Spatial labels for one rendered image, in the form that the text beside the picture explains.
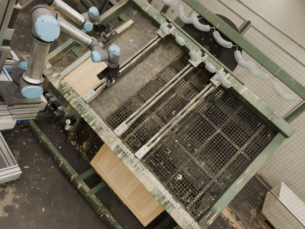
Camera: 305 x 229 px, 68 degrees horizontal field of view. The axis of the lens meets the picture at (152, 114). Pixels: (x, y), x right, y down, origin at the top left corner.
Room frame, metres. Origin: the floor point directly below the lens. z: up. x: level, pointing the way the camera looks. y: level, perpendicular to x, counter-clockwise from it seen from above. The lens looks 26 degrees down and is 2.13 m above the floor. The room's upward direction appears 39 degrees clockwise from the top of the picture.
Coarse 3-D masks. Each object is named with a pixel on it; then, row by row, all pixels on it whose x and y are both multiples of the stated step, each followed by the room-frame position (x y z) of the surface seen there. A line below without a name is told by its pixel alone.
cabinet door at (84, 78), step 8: (88, 64) 2.06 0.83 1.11; (96, 64) 2.08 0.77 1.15; (104, 64) 2.11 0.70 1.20; (72, 72) 1.96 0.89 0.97; (80, 72) 1.99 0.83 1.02; (88, 72) 2.01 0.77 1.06; (96, 72) 2.03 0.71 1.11; (72, 80) 1.91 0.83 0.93; (80, 80) 1.94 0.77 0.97; (88, 80) 1.96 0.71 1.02; (96, 80) 1.98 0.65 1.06; (80, 88) 1.89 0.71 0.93; (88, 88) 1.91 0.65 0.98
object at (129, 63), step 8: (160, 32) 2.38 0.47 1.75; (152, 40) 2.35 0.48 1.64; (160, 40) 2.39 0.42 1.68; (144, 48) 2.28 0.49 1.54; (152, 48) 2.34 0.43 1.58; (136, 56) 2.22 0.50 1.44; (128, 64) 2.12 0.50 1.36; (120, 72) 2.05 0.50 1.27; (104, 80) 1.95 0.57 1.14; (96, 88) 1.89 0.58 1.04; (104, 88) 1.95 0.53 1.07; (88, 96) 1.81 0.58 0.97
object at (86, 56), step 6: (126, 24) 2.42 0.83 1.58; (132, 24) 2.47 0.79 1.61; (120, 30) 2.36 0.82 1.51; (114, 36) 2.30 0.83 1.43; (108, 42) 2.26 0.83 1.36; (102, 48) 2.22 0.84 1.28; (78, 60) 2.03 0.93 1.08; (84, 60) 2.06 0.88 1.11; (72, 66) 1.98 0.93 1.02; (66, 72) 1.92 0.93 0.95
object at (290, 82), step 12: (192, 0) 2.81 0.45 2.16; (204, 12) 2.77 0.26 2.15; (216, 24) 2.72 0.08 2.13; (228, 36) 2.68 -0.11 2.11; (240, 36) 2.66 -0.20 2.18; (252, 48) 2.62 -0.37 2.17; (264, 60) 2.58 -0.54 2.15; (276, 72) 2.54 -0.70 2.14; (288, 84) 2.50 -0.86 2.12; (300, 84) 2.48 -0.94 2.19; (300, 96) 2.46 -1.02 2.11; (300, 108) 2.48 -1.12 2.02; (288, 120) 2.51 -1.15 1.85
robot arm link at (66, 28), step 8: (32, 8) 1.08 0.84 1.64; (48, 8) 1.13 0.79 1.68; (56, 16) 1.19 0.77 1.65; (64, 24) 1.24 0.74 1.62; (64, 32) 1.25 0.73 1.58; (72, 32) 1.28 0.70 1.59; (80, 32) 1.34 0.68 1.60; (80, 40) 1.34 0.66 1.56; (88, 40) 1.38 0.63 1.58; (96, 40) 1.47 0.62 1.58; (88, 48) 1.41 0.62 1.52
